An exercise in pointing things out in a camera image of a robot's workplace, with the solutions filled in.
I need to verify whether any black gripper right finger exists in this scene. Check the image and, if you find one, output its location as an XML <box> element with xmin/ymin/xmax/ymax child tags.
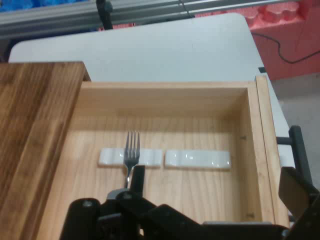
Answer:
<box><xmin>278</xmin><ymin>166</ymin><xmax>320</xmax><ymax>240</ymax></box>

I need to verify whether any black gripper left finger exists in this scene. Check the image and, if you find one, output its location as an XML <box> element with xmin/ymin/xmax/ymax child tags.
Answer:
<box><xmin>59</xmin><ymin>164</ymin><xmax>204</xmax><ymax>240</ymax></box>

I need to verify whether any white ceramic cutlery rest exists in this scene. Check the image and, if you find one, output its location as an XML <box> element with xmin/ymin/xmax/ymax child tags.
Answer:
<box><xmin>163</xmin><ymin>149</ymin><xmax>232</xmax><ymax>172</ymax></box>
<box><xmin>97</xmin><ymin>147</ymin><xmax>163</xmax><ymax>169</ymax></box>

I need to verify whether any silver fork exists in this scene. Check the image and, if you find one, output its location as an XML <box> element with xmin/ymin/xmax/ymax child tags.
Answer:
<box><xmin>123</xmin><ymin>130</ymin><xmax>141</xmax><ymax>190</ymax></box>

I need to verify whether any light wooden drawer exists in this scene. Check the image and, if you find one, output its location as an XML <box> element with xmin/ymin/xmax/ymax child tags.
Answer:
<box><xmin>37</xmin><ymin>75</ymin><xmax>291</xmax><ymax>240</ymax></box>

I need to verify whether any dark wooden drawer cabinet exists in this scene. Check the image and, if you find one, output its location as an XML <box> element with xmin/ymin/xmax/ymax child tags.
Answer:
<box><xmin>0</xmin><ymin>61</ymin><xmax>92</xmax><ymax>240</ymax></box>

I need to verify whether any red foam padding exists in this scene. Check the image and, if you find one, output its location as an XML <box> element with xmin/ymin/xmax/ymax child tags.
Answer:
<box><xmin>194</xmin><ymin>0</ymin><xmax>320</xmax><ymax>81</ymax></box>

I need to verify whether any black tripod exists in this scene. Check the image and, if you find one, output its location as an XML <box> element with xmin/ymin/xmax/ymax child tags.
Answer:
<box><xmin>95</xmin><ymin>0</ymin><xmax>114</xmax><ymax>31</ymax></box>

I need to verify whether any blue foam padding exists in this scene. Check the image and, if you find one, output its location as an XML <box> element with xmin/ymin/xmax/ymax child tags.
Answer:
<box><xmin>0</xmin><ymin>0</ymin><xmax>99</xmax><ymax>14</ymax></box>

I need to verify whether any black cable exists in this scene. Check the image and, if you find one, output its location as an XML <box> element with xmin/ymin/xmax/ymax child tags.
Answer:
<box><xmin>251</xmin><ymin>31</ymin><xmax>320</xmax><ymax>64</ymax></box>

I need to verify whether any aluminium frame rail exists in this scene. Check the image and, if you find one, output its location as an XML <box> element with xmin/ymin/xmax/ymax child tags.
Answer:
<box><xmin>0</xmin><ymin>0</ymin><xmax>278</xmax><ymax>41</ymax></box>

